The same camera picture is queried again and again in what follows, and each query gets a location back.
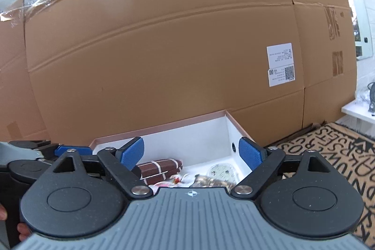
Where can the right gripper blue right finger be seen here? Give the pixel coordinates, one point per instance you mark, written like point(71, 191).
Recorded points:
point(264, 165)

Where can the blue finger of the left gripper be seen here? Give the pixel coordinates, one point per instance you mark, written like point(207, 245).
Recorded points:
point(66, 148)

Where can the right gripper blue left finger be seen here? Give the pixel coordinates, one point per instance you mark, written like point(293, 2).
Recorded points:
point(119, 165)

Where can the brown striped roll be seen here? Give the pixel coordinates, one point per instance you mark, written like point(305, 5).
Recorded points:
point(156, 171)

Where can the round white patterned disc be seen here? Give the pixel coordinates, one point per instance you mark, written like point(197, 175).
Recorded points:
point(224, 172)

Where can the pink white storage box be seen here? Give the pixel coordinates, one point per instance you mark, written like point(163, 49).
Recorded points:
point(199, 143)

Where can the letter patterned rug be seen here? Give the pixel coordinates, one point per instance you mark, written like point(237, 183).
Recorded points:
point(351, 153)

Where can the white shipping label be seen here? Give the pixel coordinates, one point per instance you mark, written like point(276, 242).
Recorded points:
point(281, 64)

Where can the white shelf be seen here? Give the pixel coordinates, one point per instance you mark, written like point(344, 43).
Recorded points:
point(359, 110)

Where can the large cardboard wall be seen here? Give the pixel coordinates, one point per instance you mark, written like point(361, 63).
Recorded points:
point(76, 70)

